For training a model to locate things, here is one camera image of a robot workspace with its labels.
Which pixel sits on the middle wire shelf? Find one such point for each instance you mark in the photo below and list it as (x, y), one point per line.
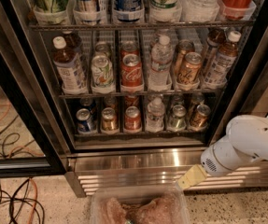
(137, 93)

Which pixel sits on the glass fridge door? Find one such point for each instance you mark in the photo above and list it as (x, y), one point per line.
(264, 87)
(26, 138)

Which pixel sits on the gold can bottom rear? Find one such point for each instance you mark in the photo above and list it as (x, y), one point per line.
(111, 101)

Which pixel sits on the tea bottle middle right front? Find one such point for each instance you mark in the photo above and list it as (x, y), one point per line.
(223, 60)

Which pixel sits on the tea bottle middle left rear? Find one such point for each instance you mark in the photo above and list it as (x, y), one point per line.
(74, 41)

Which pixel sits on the red cola can middle front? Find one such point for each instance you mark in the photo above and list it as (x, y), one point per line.
(131, 71)

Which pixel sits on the gold can bottom front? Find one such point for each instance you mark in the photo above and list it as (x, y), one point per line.
(109, 119)

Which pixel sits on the blue can bottom front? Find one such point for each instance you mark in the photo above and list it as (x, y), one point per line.
(85, 121)

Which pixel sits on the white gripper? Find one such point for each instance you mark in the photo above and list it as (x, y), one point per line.
(214, 160)

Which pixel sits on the water bottle bottom shelf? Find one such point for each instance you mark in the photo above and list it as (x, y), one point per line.
(155, 115)

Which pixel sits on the red cola can middle rear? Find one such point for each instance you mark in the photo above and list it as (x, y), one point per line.
(128, 47)

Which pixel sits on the clear plastic container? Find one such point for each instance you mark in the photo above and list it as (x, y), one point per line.
(162, 204)

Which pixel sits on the white green can middle front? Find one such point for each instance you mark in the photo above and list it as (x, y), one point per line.
(102, 71)

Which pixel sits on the top wire shelf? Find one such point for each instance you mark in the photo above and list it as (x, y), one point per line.
(140, 26)

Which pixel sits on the water bottle middle rear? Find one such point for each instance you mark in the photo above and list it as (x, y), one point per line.
(155, 38)

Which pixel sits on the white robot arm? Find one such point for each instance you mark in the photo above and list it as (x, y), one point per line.
(245, 142)

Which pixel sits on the water bottle middle front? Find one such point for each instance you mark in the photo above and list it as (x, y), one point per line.
(161, 60)

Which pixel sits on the orange can bottom shelf rear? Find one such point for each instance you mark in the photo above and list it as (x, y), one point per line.
(195, 100)

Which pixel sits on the left glass fridge door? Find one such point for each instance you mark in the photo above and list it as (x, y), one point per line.
(26, 138)

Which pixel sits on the tea bottle middle right rear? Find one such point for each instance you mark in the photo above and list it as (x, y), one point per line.
(214, 39)

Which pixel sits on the water bottle shelf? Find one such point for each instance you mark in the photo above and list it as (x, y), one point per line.
(155, 115)
(201, 10)

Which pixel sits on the water bottle top shelf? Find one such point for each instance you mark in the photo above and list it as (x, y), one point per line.
(201, 10)

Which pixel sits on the silver green can bottom front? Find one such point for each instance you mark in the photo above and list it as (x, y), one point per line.
(176, 120)

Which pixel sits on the orange can middle rear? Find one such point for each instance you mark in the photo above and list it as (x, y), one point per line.
(183, 47)

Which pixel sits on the fridge bottom vent grille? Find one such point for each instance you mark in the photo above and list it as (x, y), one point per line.
(85, 182)

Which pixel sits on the white green can middle rear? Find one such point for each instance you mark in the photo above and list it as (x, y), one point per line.
(102, 47)

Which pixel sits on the gold can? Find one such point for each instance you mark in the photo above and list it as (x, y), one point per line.
(109, 119)
(111, 101)

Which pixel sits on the wire shelf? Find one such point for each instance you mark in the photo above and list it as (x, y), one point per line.
(137, 93)
(140, 26)

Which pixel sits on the red can bottom front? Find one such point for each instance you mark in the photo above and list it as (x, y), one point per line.
(132, 121)

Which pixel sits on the blue can bottom rear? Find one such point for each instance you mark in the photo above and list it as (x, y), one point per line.
(89, 104)

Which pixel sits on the tea bottle middle left front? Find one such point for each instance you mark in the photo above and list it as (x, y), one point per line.
(69, 67)

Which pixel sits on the orange can middle front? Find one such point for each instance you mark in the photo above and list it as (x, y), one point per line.
(190, 68)

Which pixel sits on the orange can shelf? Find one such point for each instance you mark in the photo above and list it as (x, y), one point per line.
(195, 100)
(199, 117)

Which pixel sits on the red can bottom rear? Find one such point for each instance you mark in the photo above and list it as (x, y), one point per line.
(131, 100)

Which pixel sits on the tea bottle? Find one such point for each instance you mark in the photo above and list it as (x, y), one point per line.
(69, 67)
(223, 60)
(214, 39)
(74, 41)

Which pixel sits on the silver green can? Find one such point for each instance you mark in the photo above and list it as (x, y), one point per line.
(176, 120)
(177, 99)

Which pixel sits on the orange can bottom shelf front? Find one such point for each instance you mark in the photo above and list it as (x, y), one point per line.
(199, 117)

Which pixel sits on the right glass fridge door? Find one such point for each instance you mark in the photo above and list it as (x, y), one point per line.
(264, 87)

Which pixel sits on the silver green can bottom rear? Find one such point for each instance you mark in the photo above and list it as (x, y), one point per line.
(177, 99)

